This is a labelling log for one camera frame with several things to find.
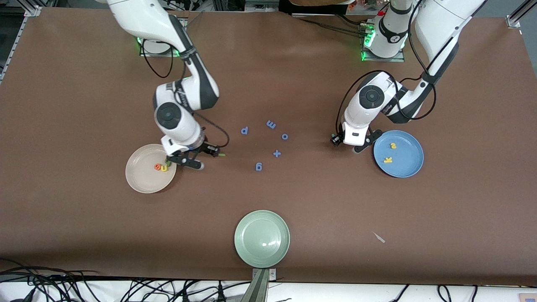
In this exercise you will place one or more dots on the aluminium frame corner bracket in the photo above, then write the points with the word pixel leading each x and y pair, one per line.
pixel 33 11
pixel 512 21

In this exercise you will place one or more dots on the metal camera pole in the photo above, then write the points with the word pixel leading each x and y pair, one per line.
pixel 258 289

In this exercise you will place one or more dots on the tan cardboard box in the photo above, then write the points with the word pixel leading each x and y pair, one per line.
pixel 528 298

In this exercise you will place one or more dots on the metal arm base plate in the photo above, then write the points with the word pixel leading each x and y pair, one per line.
pixel 147 53
pixel 381 59

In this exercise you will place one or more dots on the blue foam letter m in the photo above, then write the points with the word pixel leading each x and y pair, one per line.
pixel 271 125

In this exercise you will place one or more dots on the mint green round plate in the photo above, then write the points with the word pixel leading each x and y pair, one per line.
pixel 262 239

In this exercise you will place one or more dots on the aluminium frame rail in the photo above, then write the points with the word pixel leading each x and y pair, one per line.
pixel 524 8
pixel 12 46

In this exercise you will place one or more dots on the beige round plate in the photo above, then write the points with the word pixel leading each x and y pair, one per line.
pixel 144 176

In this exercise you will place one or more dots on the blue round plate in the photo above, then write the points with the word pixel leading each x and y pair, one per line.
pixel 407 163

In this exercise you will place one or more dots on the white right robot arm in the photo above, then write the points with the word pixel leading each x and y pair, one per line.
pixel 142 21

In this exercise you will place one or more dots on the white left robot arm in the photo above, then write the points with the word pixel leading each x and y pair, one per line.
pixel 440 21

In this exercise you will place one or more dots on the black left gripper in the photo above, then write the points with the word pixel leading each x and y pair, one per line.
pixel 336 140

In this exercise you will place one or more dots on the white tape scrap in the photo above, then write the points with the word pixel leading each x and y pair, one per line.
pixel 379 238

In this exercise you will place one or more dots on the metal pole bracket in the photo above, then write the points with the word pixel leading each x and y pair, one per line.
pixel 272 274

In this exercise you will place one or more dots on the brown table cover sheet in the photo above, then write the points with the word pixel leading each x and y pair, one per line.
pixel 84 230

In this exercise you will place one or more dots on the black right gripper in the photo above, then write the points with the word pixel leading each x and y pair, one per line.
pixel 204 148

